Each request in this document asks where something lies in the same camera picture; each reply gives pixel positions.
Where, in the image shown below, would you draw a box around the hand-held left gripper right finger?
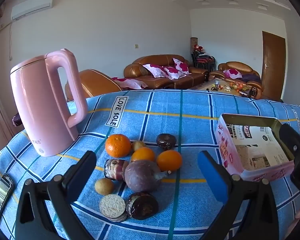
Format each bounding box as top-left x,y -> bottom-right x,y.
197,151 -> 283,240

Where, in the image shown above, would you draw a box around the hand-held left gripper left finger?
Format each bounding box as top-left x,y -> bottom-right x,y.
15,151 -> 97,240

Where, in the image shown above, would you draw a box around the pink tin box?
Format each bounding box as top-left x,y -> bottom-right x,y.
214,114 -> 297,182

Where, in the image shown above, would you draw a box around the tan longan fruit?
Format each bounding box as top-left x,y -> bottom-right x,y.
131,140 -> 147,152
94,178 -> 114,195

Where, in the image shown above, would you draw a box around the smooth orange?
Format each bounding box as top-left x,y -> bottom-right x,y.
131,147 -> 156,163
156,150 -> 183,172

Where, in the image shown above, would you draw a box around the dark round snack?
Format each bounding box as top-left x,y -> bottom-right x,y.
104,159 -> 129,181

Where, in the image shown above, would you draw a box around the dark water chestnut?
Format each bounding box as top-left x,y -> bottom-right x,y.
156,133 -> 177,151
126,192 -> 159,220

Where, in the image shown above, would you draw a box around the bumpy mandarin orange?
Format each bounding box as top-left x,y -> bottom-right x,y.
105,134 -> 132,158

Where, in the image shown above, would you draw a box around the round purple passion fruit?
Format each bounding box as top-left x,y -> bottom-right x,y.
124,160 -> 172,193

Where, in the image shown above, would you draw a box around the heap of assorted fruits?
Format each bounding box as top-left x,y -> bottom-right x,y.
224,80 -> 250,92

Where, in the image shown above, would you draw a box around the purple cloth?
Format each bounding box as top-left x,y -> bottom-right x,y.
241,73 -> 262,83

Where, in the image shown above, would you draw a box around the black smartphone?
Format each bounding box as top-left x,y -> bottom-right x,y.
0,172 -> 15,224

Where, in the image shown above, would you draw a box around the brown wooden door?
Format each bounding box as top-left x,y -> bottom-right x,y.
261,31 -> 287,100

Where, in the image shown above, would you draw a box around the blue plaid tablecloth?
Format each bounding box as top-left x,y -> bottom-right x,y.
0,89 -> 300,240

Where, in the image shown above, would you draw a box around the white pillow with red flowers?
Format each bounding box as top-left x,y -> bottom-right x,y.
142,64 -> 169,78
172,58 -> 192,74
162,66 -> 187,79
224,69 -> 243,79

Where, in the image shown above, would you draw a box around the brown leather armchair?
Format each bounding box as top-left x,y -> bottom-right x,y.
209,61 -> 263,99

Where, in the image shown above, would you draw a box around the wooden coffee table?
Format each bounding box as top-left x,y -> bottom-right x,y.
189,79 -> 257,98

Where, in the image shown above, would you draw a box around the pink electric kettle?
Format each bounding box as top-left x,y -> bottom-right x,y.
10,49 -> 88,157

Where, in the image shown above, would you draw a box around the brown leather chair back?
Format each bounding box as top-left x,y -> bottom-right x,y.
65,69 -> 123,102

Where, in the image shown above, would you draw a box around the stacked black chairs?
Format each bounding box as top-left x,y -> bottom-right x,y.
192,50 -> 217,72

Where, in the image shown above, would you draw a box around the brown leather three-seat sofa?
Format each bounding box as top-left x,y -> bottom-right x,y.
123,54 -> 210,90

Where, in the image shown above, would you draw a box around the tall brown floor vase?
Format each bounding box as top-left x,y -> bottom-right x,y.
190,37 -> 198,55

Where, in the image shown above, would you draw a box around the white air conditioner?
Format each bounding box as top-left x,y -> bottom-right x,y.
11,0 -> 54,20

